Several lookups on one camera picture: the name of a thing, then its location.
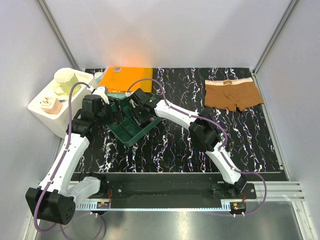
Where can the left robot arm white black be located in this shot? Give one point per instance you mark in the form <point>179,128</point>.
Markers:
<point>65,160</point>

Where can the green divided organizer tray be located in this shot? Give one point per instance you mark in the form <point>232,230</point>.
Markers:
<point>127,131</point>

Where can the pink box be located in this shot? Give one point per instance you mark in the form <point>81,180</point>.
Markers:
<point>51,105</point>

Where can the yellow green cup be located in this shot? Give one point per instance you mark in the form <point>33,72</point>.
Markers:
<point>64,79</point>

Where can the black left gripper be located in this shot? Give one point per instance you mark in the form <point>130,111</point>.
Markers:
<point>112,119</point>

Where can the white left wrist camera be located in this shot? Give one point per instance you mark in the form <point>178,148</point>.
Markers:
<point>102,91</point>

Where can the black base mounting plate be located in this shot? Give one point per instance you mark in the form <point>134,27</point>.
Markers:
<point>146,177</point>

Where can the white storage bin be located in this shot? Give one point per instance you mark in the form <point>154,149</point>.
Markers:
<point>58,123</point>

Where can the aluminium front rail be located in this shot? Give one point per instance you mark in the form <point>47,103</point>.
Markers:
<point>197,196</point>

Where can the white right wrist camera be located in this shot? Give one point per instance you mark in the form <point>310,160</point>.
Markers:
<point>128,94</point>

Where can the brown boxer briefs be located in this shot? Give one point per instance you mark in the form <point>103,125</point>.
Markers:
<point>232,95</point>

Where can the orange and teal folders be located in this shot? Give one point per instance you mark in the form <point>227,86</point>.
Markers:
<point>118,79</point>

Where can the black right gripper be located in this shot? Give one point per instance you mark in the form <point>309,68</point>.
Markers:
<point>133,109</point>

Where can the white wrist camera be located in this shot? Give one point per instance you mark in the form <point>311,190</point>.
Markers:
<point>102,91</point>
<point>128,94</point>

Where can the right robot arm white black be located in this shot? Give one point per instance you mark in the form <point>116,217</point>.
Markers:
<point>203,133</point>

